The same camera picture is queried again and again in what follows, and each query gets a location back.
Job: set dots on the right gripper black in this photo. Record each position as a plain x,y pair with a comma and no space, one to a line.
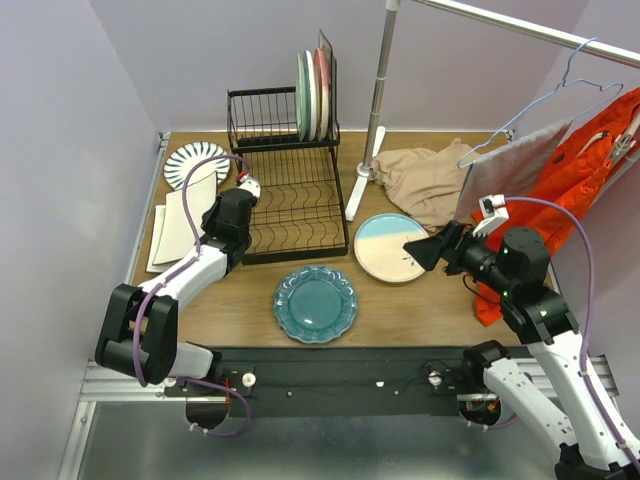
458,238

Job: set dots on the beige plate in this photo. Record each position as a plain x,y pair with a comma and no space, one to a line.
379,247

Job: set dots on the teal scalloped plate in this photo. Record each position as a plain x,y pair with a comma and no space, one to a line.
315,304

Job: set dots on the mint green plate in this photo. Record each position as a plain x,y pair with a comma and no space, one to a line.
301,102

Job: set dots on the white blue striped plate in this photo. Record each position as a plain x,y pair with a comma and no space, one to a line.
180,162

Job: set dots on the large white black-rimmed plate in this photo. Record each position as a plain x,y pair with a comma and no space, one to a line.
158,224

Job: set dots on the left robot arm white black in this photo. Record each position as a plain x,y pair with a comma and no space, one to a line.
138,337

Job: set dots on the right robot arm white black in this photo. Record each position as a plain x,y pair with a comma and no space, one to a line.
583,431

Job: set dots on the silver clothes rack stand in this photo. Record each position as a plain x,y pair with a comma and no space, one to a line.
530,29

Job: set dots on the beige cloth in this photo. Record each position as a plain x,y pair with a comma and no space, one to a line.
423,183

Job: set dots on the grey cloth on hanger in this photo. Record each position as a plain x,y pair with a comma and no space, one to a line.
511,170

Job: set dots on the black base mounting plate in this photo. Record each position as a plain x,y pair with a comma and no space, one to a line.
350,381

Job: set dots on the orange garment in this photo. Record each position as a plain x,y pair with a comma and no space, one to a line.
573,176

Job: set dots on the pink plate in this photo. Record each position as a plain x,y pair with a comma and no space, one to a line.
322,75

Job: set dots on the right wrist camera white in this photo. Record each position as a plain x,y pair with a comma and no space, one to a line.
494,215

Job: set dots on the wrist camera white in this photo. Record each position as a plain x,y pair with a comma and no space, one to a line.
249,184
494,215

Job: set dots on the black wire dish rack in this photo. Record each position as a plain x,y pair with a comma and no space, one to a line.
300,214

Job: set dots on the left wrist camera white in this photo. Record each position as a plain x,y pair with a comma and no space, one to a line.
249,184

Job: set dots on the aluminium rail frame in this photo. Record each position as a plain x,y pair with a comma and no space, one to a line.
237,316

